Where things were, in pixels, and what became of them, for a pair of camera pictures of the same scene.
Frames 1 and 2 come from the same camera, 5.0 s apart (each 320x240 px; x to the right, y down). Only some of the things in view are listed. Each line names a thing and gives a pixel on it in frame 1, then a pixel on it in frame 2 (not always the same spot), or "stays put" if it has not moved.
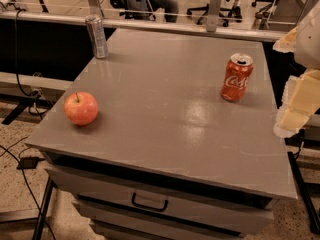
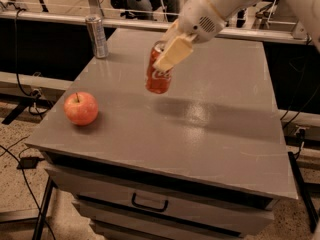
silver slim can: x=96 y=30 stays put
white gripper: x=309 y=42 → x=198 y=16
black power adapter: x=29 y=162 stays put
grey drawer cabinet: x=167 y=156 stays put
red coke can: x=237 y=74 → x=157 y=80
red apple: x=80 y=108 stays put
